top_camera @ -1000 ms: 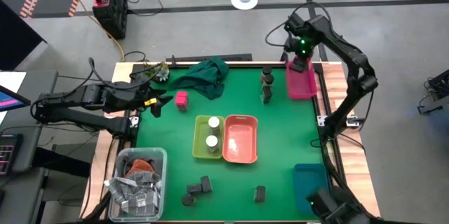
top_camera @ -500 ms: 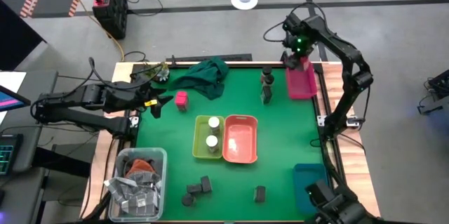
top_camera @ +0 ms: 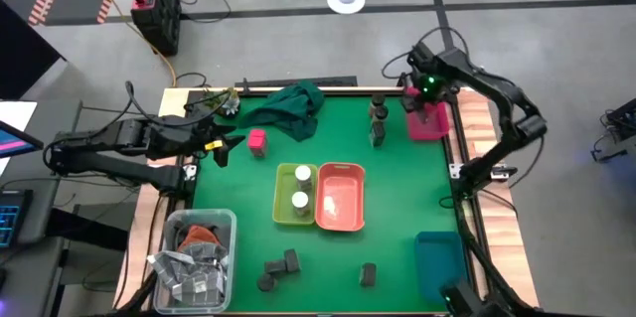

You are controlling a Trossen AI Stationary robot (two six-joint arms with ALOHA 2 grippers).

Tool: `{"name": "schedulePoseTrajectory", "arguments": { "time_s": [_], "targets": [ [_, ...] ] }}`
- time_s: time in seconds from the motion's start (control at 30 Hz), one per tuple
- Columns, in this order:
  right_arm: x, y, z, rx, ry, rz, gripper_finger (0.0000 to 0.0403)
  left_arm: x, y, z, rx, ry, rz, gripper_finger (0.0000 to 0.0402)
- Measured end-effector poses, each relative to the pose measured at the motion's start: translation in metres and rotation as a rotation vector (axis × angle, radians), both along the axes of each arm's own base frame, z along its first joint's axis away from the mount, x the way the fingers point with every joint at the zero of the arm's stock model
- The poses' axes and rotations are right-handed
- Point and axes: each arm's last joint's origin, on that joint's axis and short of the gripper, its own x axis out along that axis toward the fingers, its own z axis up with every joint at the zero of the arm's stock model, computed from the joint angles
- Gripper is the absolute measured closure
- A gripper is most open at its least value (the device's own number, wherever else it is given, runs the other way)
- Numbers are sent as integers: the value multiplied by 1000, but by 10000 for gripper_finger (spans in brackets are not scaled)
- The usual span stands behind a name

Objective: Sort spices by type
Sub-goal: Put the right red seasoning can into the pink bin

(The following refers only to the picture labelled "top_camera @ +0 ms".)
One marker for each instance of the white paper sheet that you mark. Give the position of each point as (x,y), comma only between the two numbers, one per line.
(17,110)

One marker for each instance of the red-lidded smoked paprika tin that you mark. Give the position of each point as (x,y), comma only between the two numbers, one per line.
(412,91)

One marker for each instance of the black device with green light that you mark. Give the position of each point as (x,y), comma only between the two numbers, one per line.
(459,302)

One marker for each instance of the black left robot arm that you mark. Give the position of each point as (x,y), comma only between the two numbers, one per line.
(99,165)

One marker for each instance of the orange plastic bin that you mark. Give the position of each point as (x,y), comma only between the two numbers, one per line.
(343,188)

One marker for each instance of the pink plastic bin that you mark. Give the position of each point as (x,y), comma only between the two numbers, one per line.
(437,125)

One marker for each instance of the black flat bar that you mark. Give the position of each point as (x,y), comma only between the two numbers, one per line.
(298,81)

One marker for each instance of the black table frame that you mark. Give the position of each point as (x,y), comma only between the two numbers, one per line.
(455,148)

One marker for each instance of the dark green cloth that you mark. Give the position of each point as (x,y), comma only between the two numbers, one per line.
(288,108)

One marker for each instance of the backlit black keyboard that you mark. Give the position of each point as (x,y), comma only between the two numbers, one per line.
(10,217)

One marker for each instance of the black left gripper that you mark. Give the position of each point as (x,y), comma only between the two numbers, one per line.
(206,135)

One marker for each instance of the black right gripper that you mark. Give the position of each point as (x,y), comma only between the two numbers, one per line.
(433,91)

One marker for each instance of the small pink cube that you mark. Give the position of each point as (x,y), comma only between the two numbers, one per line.
(257,140)

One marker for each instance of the computer monitor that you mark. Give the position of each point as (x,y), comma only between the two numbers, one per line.
(15,140)

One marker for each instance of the orange cloth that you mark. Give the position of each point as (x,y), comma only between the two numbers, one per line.
(199,236)

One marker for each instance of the small potted succulent plant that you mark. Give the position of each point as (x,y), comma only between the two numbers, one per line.
(229,104)

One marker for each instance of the black and red power box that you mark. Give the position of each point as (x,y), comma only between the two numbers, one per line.
(156,9)

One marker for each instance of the grey checked cloth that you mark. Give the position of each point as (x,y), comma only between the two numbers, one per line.
(194,274)

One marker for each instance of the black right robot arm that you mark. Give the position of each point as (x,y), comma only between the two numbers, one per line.
(497,88)

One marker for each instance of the translucent yellow plastic bin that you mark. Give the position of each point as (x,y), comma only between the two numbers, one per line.
(283,198)

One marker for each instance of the white-lidded glass spice jar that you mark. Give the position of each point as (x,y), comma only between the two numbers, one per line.
(303,174)
(299,200)

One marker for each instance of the blue plastic bin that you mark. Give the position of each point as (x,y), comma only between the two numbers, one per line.
(437,262)

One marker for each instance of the clear plastic storage box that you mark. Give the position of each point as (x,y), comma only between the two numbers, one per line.
(171,217)

